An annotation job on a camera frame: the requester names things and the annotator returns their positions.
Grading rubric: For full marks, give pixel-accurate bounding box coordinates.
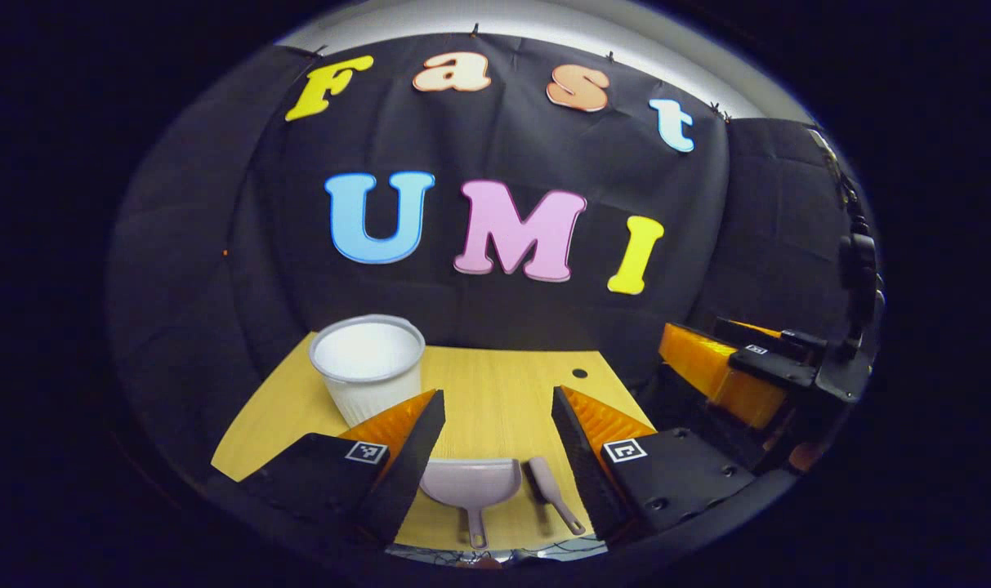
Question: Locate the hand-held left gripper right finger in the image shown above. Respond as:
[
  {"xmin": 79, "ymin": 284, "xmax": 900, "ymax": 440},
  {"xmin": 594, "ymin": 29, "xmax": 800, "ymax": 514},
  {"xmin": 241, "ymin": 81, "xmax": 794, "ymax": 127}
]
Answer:
[{"xmin": 551, "ymin": 385, "xmax": 757, "ymax": 541}]

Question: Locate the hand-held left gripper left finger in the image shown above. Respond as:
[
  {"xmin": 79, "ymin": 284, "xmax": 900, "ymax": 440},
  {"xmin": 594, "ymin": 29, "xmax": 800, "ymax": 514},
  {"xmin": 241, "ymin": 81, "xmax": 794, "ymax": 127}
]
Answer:
[{"xmin": 240, "ymin": 390, "xmax": 448, "ymax": 548}]

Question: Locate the pink small broom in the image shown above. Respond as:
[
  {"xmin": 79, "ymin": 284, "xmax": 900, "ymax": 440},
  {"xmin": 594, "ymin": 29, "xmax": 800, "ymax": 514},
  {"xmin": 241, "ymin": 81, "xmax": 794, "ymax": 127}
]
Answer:
[{"xmin": 529, "ymin": 456, "xmax": 587, "ymax": 537}]

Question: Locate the pink dustpan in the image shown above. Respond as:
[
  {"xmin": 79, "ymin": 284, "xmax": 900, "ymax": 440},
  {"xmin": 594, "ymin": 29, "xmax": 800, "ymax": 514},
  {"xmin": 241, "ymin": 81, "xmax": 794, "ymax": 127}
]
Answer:
[{"xmin": 419, "ymin": 457, "xmax": 523, "ymax": 550}]

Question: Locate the white ribbed garbage bin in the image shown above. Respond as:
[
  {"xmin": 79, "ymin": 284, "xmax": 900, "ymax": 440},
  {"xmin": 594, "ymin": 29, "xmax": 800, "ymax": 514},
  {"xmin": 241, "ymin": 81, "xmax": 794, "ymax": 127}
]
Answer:
[{"xmin": 308, "ymin": 314, "xmax": 426, "ymax": 430}]

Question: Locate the wooden desktop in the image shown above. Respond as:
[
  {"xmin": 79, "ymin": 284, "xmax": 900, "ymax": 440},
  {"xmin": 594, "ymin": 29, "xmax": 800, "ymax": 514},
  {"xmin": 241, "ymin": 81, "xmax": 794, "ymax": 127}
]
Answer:
[{"xmin": 211, "ymin": 331, "xmax": 659, "ymax": 552}]

